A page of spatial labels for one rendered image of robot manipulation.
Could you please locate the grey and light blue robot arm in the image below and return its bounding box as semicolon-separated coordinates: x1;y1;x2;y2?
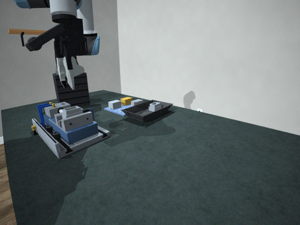
14;0;100;56

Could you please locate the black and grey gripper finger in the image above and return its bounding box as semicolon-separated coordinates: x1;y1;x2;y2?
55;54;66;88
63;44;84;90

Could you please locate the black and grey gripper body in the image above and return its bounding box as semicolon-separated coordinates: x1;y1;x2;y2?
52;14;88;58

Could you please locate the yellow rectangular block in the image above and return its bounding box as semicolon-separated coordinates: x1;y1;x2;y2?
120;97;132;105

